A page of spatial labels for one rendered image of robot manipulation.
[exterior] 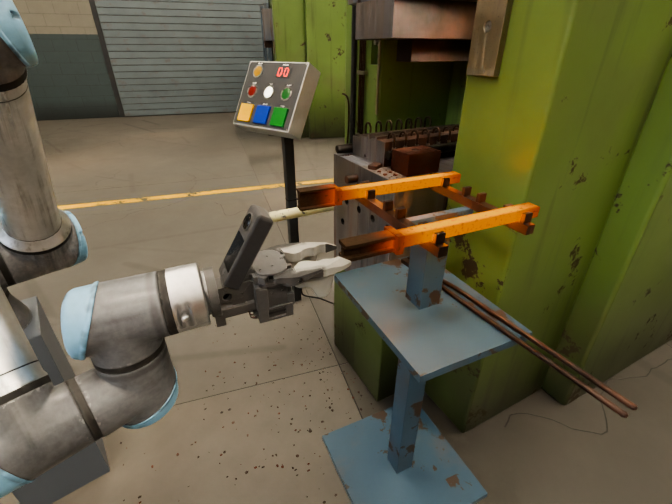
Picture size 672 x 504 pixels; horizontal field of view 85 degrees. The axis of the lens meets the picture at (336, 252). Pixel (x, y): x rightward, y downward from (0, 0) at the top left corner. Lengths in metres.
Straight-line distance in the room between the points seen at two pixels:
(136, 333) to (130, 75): 8.78
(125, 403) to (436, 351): 0.56
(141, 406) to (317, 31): 5.70
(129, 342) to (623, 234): 1.33
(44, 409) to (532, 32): 1.08
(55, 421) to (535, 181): 1.01
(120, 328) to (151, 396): 0.13
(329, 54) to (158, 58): 4.23
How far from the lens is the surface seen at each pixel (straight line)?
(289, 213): 1.58
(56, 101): 9.62
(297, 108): 1.54
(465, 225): 0.70
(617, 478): 1.70
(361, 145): 1.31
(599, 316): 1.55
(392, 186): 0.87
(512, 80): 1.04
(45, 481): 1.57
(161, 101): 9.19
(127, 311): 0.52
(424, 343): 0.82
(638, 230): 1.41
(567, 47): 0.98
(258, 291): 0.53
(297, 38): 6.07
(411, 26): 1.20
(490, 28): 1.08
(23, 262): 1.19
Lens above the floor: 1.24
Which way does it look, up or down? 29 degrees down
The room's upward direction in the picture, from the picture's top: straight up
